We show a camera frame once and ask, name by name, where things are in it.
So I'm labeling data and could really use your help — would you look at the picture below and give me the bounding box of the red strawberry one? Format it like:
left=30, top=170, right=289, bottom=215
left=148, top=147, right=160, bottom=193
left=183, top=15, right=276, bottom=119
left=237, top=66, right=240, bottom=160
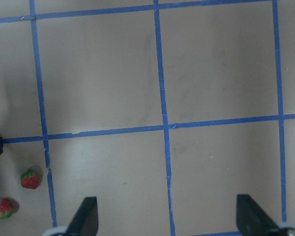
left=20, top=169, right=39, bottom=189

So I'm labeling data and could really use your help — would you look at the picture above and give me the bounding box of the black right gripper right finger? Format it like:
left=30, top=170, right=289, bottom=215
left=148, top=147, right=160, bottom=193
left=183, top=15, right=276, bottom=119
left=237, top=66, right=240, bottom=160
left=236, top=194, right=285, bottom=236

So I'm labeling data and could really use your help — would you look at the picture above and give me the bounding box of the red strawberry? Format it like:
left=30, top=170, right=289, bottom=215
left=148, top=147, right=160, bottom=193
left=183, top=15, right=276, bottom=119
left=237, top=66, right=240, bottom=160
left=0, top=198, right=14, bottom=219

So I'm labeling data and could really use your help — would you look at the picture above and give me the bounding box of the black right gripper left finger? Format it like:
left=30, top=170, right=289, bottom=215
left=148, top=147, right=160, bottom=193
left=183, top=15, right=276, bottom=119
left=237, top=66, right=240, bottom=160
left=65, top=197, right=99, bottom=236

